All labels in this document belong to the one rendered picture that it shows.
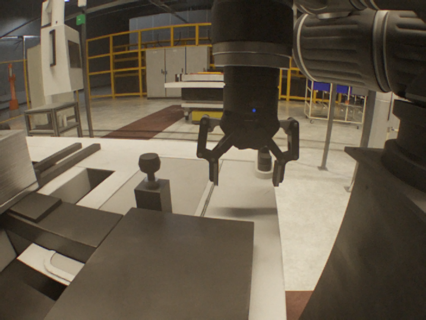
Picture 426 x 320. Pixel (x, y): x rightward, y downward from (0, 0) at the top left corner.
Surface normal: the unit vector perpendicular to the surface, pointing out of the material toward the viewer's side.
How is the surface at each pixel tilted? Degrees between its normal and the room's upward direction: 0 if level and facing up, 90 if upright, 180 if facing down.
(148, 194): 90
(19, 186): 90
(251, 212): 0
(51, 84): 90
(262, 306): 0
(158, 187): 0
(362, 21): 68
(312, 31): 80
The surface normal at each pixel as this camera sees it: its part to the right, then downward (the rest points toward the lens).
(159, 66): -0.17, 0.37
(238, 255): 0.00, -0.93
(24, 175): 0.99, 0.07
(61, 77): 0.26, 0.36
